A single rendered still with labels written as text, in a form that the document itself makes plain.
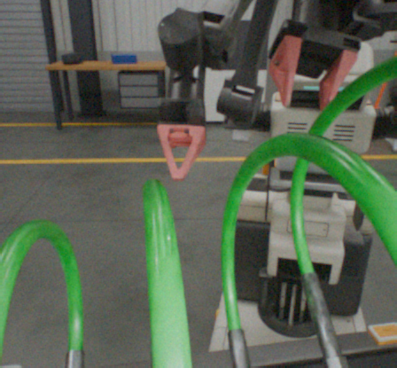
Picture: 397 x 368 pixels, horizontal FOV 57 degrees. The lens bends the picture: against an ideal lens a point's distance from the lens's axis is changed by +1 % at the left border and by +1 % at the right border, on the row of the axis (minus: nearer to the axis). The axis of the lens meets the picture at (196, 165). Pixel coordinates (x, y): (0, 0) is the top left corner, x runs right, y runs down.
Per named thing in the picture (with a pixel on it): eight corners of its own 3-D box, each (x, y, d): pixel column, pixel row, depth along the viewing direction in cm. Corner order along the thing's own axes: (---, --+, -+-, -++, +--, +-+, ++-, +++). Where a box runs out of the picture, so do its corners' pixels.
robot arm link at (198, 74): (207, 69, 61) (175, 70, 62) (204, 38, 55) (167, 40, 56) (206, 104, 58) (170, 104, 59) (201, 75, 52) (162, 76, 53)
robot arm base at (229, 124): (266, 105, 110) (226, 103, 113) (266, 91, 103) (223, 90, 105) (263, 131, 108) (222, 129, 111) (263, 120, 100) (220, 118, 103)
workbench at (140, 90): (54, 130, 523) (42, 55, 486) (68, 119, 589) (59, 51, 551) (167, 129, 529) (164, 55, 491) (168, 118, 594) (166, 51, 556)
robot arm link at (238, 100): (257, 103, 104) (239, 97, 105) (256, 85, 94) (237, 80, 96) (245, 131, 102) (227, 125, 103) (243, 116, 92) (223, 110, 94)
